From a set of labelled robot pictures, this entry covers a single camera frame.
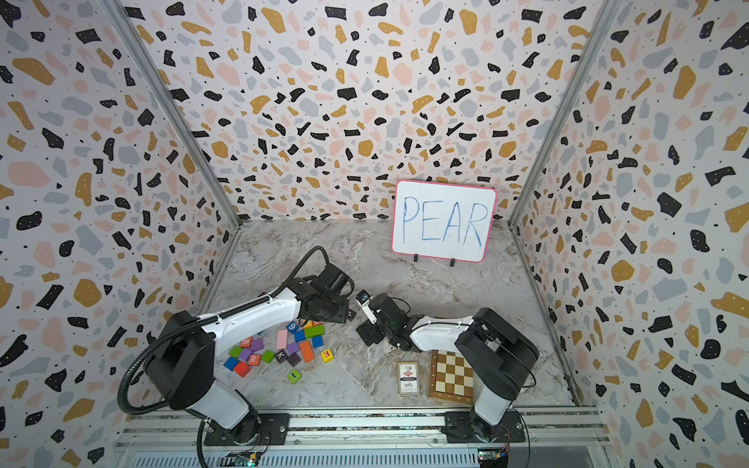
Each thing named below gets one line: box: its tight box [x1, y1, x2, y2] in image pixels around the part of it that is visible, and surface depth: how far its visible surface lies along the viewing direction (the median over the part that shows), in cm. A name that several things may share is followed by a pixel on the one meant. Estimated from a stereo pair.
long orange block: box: [299, 340, 316, 363], surface depth 89 cm
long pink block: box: [275, 329, 289, 350], surface depth 89 cm
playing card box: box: [397, 360, 421, 397], surface depth 83 cm
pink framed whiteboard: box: [391, 179, 499, 264], surface depth 106 cm
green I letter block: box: [286, 369, 303, 386], surface depth 83 cm
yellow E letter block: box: [319, 348, 335, 364], surface depth 87 cm
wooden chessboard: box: [428, 350, 474, 405], surface depth 81 cm
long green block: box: [304, 324, 325, 339], surface depth 93 cm
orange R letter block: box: [247, 353, 263, 367], surface depth 86 cm
